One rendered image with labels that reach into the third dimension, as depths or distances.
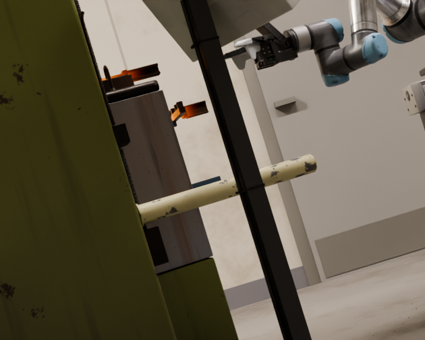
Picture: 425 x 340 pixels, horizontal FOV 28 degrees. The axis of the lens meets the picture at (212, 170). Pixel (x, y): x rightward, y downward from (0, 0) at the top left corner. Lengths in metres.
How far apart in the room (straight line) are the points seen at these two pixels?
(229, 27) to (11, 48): 0.47
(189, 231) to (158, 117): 0.30
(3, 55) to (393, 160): 3.33
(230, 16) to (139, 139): 0.48
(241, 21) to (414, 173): 3.20
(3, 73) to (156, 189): 0.52
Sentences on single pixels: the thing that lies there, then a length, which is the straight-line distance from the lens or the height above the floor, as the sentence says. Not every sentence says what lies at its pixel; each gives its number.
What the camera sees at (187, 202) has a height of 0.62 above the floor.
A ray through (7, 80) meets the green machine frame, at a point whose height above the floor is 0.97.
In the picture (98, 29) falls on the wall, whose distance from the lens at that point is 5.00.
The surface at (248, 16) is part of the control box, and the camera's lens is 1.79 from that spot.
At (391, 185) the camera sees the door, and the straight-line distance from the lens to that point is 4.88.
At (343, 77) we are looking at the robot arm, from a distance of 2.47.
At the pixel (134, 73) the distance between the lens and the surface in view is 2.34.
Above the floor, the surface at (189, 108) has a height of 0.95.
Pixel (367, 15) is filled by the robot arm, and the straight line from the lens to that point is 2.44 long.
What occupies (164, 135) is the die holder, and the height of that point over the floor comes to 0.80.
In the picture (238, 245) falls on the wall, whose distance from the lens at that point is 4.85.
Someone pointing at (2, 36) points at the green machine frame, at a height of 1.07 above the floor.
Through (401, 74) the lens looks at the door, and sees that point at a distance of 4.95.
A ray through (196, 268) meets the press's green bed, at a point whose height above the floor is 0.45.
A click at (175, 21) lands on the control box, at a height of 1.01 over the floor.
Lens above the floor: 0.59
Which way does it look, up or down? 2 degrees up
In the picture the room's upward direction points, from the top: 17 degrees counter-clockwise
